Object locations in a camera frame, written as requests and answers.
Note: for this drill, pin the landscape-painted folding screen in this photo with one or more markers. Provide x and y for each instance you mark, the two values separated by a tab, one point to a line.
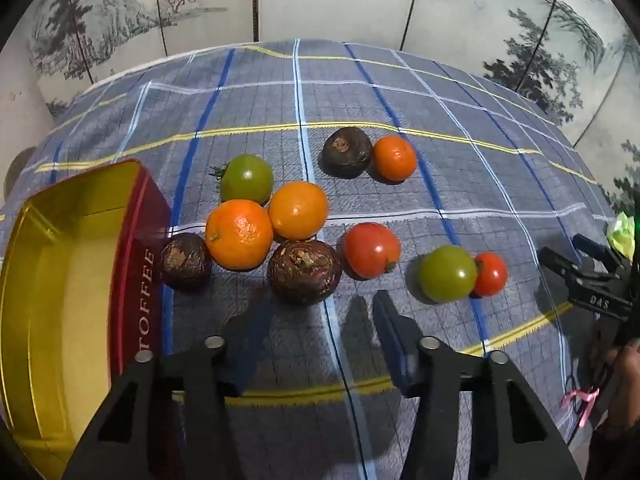
325	0

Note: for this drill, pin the blue-grey plaid tablecloth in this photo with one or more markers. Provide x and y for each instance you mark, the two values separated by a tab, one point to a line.
350	100

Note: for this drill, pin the red tin box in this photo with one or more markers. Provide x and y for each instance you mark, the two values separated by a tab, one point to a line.
65	285

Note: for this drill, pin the green tomato with stem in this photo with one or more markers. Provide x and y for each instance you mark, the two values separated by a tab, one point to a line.
246	178

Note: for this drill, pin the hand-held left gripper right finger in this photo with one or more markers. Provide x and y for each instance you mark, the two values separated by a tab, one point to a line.
395	340

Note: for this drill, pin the yellow-green plastic bag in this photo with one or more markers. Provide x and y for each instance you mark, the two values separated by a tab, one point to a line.
621	234

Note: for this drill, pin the small red tomato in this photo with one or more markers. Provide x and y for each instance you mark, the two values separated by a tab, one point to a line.
492	274

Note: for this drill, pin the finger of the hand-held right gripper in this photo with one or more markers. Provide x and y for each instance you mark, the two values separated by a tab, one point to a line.
575	280
595	252

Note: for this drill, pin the large red tomato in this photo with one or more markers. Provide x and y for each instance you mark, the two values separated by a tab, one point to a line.
371	250

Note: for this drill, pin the dark brown passion fruit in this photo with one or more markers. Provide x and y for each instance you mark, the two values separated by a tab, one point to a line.
346	152

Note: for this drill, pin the person's right hand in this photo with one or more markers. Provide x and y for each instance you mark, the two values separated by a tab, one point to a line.
607	365

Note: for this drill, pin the yellowish orange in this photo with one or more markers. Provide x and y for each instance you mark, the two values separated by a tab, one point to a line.
298	210

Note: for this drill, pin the pink ribbon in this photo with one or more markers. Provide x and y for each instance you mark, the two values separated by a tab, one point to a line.
580	400

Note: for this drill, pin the small orange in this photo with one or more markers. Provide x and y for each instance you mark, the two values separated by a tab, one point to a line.
395	158

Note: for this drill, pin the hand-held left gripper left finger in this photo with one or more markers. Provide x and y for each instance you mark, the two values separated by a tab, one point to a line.
245	350

